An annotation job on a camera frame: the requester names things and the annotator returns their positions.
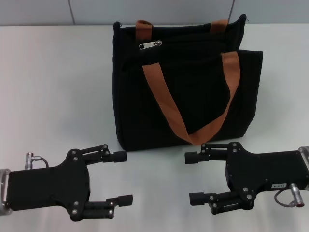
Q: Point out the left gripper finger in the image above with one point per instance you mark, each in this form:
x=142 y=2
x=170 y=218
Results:
x=119 y=156
x=124 y=200

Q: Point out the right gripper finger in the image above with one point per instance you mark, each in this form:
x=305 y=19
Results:
x=193 y=157
x=196 y=198

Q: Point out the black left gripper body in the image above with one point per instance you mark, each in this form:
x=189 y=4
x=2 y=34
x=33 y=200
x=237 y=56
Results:
x=48 y=188

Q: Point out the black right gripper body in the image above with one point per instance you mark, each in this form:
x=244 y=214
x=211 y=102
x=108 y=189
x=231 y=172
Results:
x=265 y=169

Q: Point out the silver zipper pull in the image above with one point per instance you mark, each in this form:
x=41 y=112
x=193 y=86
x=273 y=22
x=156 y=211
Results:
x=147 y=46

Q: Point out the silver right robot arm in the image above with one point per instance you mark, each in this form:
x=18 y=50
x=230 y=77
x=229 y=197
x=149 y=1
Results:
x=304 y=154

